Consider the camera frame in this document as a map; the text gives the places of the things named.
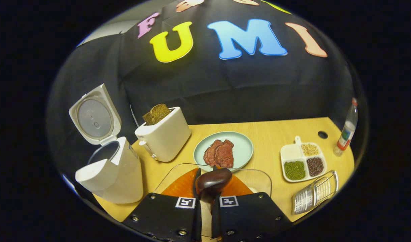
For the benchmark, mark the white divided dish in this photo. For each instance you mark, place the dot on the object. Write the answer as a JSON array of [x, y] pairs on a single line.
[[291, 151]]

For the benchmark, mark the pile of dark red beans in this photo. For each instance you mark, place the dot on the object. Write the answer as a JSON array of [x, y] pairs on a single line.
[[315, 166]]

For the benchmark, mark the pile of yellow soybeans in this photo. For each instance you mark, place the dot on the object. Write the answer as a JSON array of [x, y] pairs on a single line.
[[310, 149]]

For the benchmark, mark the red meat slice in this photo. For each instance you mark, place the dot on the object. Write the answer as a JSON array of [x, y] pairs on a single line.
[[210, 154], [225, 156]]

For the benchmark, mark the pile of green mung beans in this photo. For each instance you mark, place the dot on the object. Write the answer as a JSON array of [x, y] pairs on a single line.
[[294, 170]]

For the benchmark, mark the clear plastic water bottle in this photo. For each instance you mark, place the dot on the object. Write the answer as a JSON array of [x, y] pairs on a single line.
[[346, 134]]

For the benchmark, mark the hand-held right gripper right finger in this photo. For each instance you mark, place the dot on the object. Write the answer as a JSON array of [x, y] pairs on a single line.
[[249, 218]]

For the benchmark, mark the clear glass rectangular container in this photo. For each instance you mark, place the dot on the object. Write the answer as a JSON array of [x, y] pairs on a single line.
[[259, 178]]

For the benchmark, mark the brown bread slice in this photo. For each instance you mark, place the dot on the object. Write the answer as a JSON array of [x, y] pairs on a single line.
[[148, 118], [160, 112]]

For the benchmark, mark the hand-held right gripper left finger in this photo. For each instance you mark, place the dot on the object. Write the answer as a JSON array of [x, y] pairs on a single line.
[[158, 218]]

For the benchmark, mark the pale green plate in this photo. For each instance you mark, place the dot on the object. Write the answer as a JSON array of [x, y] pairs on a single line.
[[242, 144]]

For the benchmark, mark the brown wooden spoon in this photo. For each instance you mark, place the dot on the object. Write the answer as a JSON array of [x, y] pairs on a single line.
[[213, 181]]

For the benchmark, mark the white rice cooker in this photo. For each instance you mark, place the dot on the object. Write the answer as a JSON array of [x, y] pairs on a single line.
[[121, 181]]

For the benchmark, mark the black backdrop cloth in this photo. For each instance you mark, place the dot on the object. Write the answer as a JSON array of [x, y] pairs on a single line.
[[208, 87]]

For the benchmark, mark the white toaster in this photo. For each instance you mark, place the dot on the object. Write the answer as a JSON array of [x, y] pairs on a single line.
[[165, 141]]

